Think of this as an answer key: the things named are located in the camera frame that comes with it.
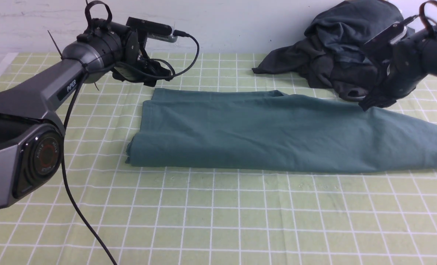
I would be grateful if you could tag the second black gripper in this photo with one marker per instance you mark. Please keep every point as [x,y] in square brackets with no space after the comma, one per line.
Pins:
[398,83]

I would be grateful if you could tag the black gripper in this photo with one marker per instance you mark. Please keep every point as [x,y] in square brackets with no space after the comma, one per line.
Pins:
[137,66]

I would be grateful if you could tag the green long sleeve shirt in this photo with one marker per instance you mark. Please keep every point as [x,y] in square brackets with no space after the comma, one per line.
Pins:
[274,131]

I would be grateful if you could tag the second grey black robot arm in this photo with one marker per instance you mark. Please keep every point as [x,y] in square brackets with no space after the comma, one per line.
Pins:
[404,54]

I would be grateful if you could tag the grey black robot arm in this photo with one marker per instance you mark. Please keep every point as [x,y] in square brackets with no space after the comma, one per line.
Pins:
[32,134]

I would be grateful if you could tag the dark grey crumpled garment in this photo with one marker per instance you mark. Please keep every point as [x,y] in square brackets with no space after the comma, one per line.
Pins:
[330,56]

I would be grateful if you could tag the green checkered tablecloth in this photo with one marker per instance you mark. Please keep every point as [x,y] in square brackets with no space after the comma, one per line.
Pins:
[178,216]

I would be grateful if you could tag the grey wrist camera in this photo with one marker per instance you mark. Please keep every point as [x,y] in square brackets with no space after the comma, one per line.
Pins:
[153,30]
[389,36]

